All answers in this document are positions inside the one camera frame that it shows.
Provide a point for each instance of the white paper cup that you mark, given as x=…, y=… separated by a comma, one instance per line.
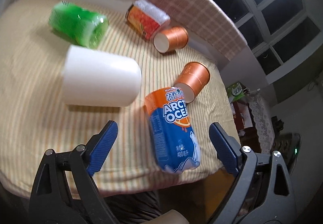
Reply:
x=100, y=79

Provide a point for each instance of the striped yellow table cloth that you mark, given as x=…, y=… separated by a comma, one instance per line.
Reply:
x=34, y=117

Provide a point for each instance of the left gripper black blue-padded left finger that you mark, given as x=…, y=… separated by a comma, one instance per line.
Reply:
x=64, y=190

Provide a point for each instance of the orange white bottle cup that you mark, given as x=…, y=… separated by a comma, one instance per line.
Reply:
x=146, y=18

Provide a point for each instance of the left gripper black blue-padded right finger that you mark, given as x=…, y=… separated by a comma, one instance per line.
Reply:
x=261, y=192

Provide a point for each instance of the copper cup on right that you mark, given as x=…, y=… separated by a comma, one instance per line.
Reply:
x=192, y=80

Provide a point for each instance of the brown tan object bottom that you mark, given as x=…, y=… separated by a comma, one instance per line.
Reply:
x=171, y=217

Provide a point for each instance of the green white paper bag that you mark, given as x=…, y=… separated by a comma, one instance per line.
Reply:
x=236, y=91

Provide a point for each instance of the copper cup near sill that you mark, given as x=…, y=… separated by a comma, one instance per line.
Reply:
x=171, y=39

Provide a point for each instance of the green plastic bottle cup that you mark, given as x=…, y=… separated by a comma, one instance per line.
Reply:
x=86, y=28

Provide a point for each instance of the white lace cloth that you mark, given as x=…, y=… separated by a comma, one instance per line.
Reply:
x=263, y=123

